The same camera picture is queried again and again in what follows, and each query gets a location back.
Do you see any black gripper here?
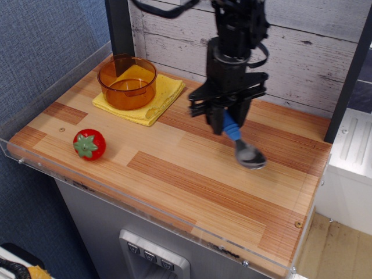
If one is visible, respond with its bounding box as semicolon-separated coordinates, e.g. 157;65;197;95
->
189;37;269;135

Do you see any blue handled metal spoon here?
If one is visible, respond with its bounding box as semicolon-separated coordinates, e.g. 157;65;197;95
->
223;110;267;170

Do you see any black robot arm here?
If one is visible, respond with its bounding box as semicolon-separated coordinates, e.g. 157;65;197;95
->
189;1;270;135

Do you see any clear acrylic table guard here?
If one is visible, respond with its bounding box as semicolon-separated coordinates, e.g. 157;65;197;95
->
1;39;330;278

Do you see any yellow folded cloth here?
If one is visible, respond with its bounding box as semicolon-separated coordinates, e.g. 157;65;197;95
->
92;73;185;126

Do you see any orange transparent plastic pot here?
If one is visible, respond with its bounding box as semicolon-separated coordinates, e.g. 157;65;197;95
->
97;55;158;110

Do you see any red toy tomato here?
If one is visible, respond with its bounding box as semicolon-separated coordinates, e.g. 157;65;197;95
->
73;129;106;160

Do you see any white toy sink counter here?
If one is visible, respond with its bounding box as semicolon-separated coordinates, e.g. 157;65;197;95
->
314;108;371;235

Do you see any silver dispenser button panel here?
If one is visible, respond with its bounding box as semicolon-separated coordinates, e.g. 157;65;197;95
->
119;229;191;278

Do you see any grey toy fridge cabinet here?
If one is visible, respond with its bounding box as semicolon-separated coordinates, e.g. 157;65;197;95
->
56;180;265;278

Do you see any yellow spiky toy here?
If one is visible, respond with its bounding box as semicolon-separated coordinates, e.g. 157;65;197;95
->
27;266;52;279

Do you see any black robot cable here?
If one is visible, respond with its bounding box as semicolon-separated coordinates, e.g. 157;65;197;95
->
132;0;201;19

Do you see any black left vertical post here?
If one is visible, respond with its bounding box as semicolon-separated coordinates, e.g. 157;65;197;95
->
104;0;137;77

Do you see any black vertical post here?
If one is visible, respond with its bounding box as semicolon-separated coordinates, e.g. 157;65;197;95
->
324;7;371;144
104;0;137;77

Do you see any black right vertical post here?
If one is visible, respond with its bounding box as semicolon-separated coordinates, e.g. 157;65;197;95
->
324;7;371;144

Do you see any black braided cable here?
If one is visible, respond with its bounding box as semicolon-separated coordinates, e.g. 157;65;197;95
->
0;257;30;279

